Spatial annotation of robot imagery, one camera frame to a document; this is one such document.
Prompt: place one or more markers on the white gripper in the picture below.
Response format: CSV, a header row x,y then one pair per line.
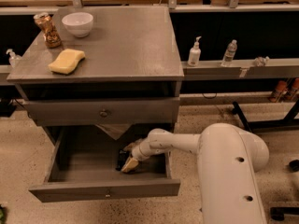
x,y
139,153

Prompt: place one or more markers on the dark rxbar blueberry bar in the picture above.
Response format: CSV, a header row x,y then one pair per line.
x,y
122,158

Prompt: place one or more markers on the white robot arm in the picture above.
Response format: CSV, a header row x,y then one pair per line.
x,y
227,160

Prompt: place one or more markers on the beige cloth under drawer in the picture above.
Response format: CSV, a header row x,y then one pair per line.
x,y
115,131

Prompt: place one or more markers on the open grey middle drawer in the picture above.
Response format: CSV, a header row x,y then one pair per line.
x,y
84,164

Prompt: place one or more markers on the closed grey top drawer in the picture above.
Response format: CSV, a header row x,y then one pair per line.
x,y
103,111

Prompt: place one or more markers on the grey wooden drawer cabinet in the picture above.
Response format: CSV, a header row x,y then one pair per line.
x,y
130,53

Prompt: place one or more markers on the yellow sponge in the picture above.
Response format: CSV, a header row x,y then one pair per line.
x,y
67,61

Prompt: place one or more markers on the white pump lotion bottle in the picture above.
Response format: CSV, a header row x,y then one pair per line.
x,y
194,54

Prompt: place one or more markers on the white ceramic bowl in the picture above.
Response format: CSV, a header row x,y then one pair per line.
x,y
78,24

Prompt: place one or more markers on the clear plastic water bottle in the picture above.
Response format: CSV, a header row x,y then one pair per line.
x,y
229,53

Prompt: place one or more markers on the black chair base caster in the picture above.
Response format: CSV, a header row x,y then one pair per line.
x,y
278,213

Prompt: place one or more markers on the orange spray bottle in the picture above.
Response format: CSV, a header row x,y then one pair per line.
x,y
278,91
292,90

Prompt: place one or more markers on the crumpled clear plastic wrapper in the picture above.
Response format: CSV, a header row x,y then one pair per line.
x,y
261,61

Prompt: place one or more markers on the black rolling stand leg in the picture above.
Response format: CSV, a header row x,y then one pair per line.
x,y
289,122

